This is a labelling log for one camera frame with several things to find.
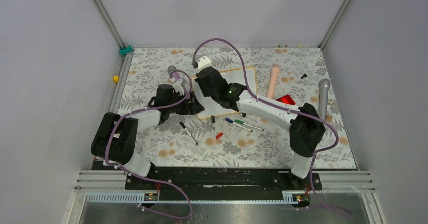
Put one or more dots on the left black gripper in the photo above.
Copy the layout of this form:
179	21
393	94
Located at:
192	108

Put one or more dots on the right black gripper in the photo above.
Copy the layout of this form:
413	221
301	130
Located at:
205	93

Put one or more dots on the yellow framed whiteboard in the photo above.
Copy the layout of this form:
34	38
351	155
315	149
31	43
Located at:
232	76

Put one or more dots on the red marker cap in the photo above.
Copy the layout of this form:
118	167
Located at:
218	136

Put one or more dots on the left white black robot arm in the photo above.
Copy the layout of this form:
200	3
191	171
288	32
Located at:
116	136

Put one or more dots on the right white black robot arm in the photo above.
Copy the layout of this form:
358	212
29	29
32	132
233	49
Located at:
302	123

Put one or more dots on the black whiteboard marker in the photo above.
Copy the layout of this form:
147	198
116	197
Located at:
188	133

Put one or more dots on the blue whiteboard marker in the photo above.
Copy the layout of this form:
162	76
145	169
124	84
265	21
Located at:
238	124

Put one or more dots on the green whiteboard marker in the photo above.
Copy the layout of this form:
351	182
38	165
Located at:
248	125

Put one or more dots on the purple glitter microphone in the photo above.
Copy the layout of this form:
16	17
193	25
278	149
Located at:
172	72

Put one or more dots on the pink cylinder microphone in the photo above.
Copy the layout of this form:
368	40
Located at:
274	71

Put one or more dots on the red small box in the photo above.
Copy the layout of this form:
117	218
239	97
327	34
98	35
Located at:
286	99

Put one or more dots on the floral table mat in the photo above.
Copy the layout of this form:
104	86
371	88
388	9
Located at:
169	145

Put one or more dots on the yellow small cube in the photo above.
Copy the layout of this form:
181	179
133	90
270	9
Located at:
116	78

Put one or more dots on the teal corner clamp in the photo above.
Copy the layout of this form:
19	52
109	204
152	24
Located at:
126	50

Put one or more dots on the silver microphone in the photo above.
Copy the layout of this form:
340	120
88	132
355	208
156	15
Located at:
323	86

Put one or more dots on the small wooden cube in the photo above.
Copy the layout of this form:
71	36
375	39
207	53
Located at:
329	118

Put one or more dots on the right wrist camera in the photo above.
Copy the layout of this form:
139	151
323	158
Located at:
202	63

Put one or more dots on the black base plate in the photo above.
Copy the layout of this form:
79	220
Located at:
223	182

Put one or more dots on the white slotted cable duct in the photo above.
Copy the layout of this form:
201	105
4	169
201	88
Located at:
153	198

